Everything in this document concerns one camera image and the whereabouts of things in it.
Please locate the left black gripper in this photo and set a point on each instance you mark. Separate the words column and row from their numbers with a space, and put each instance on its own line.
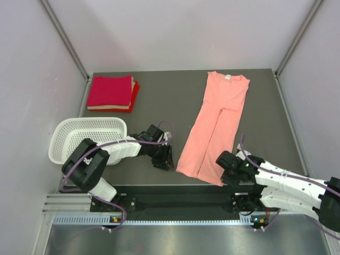
column 166, row 161

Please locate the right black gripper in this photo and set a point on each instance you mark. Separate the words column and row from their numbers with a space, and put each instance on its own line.
column 227, row 180

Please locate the salmon pink t-shirt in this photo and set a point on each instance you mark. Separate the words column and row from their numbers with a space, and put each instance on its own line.
column 215, row 128

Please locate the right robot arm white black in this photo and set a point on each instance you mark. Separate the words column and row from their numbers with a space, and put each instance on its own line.
column 274, row 187

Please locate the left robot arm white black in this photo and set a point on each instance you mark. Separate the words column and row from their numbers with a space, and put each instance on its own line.
column 85, row 166

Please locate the folded red t-shirt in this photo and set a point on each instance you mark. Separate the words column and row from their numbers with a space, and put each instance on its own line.
column 136, row 88

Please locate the folded magenta t-shirt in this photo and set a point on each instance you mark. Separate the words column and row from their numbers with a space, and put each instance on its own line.
column 110, row 90

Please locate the white perforated plastic basket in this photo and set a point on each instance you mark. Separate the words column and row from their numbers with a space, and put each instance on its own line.
column 70, row 132

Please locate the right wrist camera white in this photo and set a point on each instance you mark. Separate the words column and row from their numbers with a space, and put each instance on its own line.
column 240, row 148

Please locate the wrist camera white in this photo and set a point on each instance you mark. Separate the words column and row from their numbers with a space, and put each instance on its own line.
column 167, row 135
column 240, row 148

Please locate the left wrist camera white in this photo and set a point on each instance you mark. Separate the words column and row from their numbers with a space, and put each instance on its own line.
column 167, row 135

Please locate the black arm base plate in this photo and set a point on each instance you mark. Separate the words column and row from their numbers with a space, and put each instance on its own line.
column 229, row 198

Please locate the right aluminium frame post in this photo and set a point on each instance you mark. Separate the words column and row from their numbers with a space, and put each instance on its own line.
column 299, row 36

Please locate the aluminium frame post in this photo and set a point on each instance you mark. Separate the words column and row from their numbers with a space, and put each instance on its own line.
column 299, row 36
column 46, row 6

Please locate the left aluminium frame post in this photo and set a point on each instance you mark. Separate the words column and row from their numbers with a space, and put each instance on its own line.
column 46, row 6

